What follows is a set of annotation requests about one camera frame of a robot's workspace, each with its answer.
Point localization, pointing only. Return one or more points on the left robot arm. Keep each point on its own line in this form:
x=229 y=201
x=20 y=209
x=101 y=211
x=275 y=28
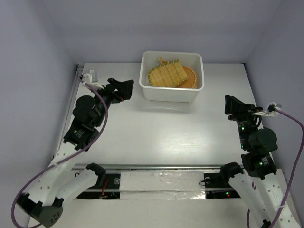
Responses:
x=45 y=201

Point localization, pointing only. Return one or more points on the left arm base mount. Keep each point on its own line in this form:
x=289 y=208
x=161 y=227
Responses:
x=107 y=187

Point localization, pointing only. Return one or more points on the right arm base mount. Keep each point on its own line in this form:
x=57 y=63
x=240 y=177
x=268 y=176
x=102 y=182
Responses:
x=216 y=183

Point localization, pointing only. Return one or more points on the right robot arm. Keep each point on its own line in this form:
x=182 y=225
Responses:
x=256 y=180

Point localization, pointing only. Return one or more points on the orange fish-shaped woven plate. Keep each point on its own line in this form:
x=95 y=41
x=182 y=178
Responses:
x=162 y=61

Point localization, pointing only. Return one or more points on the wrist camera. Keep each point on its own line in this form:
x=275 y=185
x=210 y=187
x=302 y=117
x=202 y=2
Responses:
x=90 y=78
x=271 y=111

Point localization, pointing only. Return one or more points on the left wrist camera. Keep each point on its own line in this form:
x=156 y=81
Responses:
x=90 y=78

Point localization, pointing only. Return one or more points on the round orange woven plate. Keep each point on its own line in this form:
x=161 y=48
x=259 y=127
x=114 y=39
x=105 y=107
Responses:
x=191 y=80

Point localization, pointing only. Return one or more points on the aluminium side rail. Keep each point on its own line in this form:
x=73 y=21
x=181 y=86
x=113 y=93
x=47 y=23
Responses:
x=68 y=113

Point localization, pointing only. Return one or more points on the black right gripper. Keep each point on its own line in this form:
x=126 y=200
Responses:
x=239 y=108

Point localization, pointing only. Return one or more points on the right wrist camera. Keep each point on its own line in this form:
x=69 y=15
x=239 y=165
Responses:
x=271 y=111

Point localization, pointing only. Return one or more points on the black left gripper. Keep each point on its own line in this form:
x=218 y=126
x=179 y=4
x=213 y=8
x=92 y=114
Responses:
x=124 y=88

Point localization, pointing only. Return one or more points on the white plastic bin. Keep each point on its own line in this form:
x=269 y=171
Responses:
x=192 y=61

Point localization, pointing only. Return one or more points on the yellow fan-shaped bamboo plate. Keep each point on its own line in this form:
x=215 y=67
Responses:
x=169 y=74

